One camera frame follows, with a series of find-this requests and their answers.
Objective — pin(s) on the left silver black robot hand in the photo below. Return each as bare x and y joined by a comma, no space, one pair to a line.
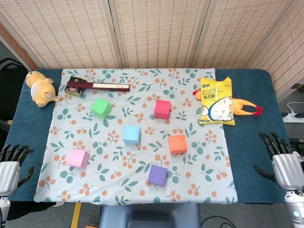
8,173

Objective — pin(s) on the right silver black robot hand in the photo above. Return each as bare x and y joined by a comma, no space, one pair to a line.
287,169

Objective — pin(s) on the pink foam cube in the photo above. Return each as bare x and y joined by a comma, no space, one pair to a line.
77,158

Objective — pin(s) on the orange foam cube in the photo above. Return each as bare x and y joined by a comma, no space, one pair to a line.
177,144

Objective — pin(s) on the green foam cube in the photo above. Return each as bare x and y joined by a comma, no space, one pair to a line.
101,108

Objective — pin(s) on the red foam cube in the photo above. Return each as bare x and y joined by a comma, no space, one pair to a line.
162,109

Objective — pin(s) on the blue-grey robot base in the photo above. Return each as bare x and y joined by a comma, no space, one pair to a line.
149,216

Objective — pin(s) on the white power strip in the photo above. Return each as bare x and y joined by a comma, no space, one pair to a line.
293,118

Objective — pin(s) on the yellow rubber chicken toy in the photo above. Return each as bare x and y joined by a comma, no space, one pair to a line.
242,105

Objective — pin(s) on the metal screen hinge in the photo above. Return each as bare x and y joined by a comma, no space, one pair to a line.
295,86

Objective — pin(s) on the floral printed tablecloth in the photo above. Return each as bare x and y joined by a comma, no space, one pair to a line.
202,147

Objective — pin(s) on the yellow plush animal toy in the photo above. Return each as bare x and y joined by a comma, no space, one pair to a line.
41,91

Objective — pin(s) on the yellow marshmallow bag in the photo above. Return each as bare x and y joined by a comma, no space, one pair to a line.
216,102

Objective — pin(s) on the black chair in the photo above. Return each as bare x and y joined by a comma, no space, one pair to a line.
12,71

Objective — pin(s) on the small metal tin box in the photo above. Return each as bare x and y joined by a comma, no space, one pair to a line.
73,91

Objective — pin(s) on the light blue foam cube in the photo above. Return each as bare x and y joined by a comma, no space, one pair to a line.
131,135

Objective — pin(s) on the long dark red box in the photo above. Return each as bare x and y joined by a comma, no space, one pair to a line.
104,86

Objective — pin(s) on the purple foam cube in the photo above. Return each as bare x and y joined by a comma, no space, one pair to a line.
157,175

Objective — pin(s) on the woven bamboo folding screen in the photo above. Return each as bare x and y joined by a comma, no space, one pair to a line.
154,35

